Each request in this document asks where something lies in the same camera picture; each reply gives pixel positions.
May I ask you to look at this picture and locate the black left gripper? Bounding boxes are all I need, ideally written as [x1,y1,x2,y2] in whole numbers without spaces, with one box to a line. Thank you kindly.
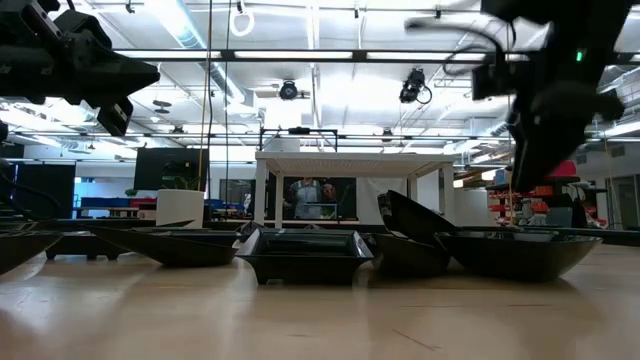
[0,9,161,108]

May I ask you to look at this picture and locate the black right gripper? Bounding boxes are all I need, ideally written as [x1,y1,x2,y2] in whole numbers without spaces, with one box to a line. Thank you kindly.
[509,79,626,194]

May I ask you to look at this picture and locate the black teardrop mini plate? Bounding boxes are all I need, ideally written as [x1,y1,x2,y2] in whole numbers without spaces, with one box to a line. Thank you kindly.
[377,189,459,246]
[83,218,240,268]
[371,232,452,279]

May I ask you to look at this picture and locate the black square mini plate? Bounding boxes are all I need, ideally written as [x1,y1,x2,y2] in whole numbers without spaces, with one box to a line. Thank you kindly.
[44,232,129,262]
[234,227,376,287]

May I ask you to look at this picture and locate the red storage bin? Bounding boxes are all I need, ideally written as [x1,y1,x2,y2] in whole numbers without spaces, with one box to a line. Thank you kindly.
[543,159,582,184]

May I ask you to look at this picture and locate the storage rack with orange bins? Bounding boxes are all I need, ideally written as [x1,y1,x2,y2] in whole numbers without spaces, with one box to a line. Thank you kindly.
[487,172,609,230]

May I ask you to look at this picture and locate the black display screen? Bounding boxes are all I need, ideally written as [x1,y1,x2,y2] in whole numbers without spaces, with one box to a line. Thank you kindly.
[133,147,210,192]

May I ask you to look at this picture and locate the small green plant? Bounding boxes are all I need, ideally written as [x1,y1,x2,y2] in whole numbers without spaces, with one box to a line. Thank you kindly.
[162,172,202,192]

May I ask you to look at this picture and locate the dark partition panel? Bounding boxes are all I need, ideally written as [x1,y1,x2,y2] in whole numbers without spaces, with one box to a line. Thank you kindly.
[14,162,77,220]

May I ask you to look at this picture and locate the white plant pot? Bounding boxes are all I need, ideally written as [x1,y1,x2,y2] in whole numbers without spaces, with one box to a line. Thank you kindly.
[155,188,206,230]

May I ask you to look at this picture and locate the white hanging cloth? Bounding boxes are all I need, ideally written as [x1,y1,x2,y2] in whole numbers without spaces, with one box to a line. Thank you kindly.
[356,177,410,226]

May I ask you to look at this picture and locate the white perforated riser shelf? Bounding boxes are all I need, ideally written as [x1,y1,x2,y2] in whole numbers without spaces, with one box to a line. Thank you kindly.
[253,151,457,232]

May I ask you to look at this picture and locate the black overhead light bar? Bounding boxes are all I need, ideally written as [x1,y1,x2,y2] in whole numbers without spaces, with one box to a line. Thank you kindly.
[112,47,640,65]

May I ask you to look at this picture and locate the clear glass tank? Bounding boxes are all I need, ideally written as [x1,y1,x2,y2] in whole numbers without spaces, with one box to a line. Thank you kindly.
[299,202,339,221]

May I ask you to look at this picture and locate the person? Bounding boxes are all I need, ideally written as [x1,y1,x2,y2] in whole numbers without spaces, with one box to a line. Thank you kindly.
[284,177,337,221]

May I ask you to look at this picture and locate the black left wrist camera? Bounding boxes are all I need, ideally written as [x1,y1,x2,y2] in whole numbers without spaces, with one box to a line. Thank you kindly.
[96,96,135,138]

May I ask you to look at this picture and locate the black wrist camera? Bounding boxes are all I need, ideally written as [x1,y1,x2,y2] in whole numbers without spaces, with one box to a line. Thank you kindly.
[96,96,135,138]
[471,62,519,101]

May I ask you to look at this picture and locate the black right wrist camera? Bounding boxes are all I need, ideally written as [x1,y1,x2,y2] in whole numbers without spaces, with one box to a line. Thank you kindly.
[471,62,519,101]

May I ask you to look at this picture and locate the black aluminium table frame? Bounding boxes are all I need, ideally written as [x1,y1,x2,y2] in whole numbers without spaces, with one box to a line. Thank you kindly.
[0,218,640,248]

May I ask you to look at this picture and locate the black hanging cable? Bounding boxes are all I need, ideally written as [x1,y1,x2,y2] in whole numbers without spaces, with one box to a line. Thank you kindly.
[223,0,232,221]

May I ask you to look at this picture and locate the white cable loop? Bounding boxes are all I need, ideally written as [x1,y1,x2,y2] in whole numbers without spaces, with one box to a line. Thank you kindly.
[229,8,256,38]

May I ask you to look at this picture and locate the black ceiling camera with cable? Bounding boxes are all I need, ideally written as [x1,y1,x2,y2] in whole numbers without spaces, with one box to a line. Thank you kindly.
[398,67,434,106]

